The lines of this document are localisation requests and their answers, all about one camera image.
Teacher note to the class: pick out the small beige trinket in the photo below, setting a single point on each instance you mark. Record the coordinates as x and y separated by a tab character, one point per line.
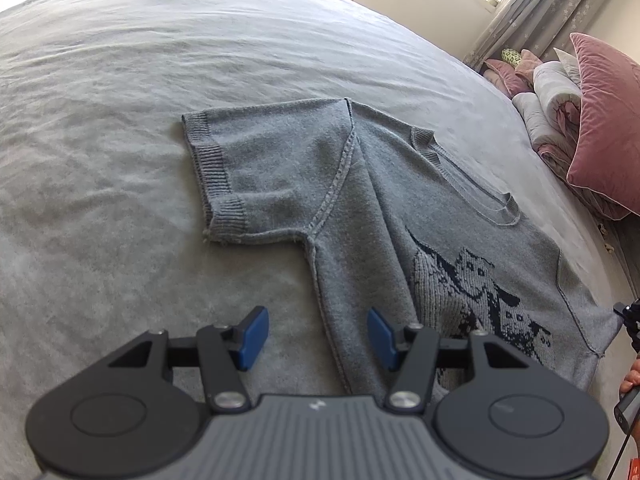
606	235

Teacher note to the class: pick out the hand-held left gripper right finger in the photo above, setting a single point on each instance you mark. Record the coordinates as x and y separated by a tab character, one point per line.
380	335

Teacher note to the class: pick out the pink crumpled cushion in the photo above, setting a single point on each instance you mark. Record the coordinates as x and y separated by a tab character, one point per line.
529	65

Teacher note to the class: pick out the green patterned toy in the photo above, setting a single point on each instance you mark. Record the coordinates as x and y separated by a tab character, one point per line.
511	56

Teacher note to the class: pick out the grey star curtain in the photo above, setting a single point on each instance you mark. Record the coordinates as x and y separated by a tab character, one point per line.
545	20

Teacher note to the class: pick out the grey knit sweater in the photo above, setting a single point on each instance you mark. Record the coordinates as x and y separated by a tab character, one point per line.
310	170

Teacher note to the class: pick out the grey bed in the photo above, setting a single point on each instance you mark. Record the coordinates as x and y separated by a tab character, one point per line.
125	85

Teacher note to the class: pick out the small pink pillow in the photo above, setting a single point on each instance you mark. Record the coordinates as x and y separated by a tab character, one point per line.
502	77

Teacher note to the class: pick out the large pink velvet pillow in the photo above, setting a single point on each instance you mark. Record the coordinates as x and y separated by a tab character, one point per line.
605	135

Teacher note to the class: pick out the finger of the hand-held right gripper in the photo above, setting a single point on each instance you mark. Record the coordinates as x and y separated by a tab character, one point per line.
631	320

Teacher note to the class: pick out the light grey pillow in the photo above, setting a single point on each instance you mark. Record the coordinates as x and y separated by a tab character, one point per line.
567	62

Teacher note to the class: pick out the orange object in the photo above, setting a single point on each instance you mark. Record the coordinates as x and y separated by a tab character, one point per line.
636	470

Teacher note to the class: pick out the person's right hand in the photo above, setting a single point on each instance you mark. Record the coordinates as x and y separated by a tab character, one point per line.
631	377

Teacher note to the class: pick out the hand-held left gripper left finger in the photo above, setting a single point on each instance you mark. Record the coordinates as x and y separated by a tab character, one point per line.
252	335

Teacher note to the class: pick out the folded grey pink quilt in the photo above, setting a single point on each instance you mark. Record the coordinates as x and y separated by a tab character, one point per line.
550	110

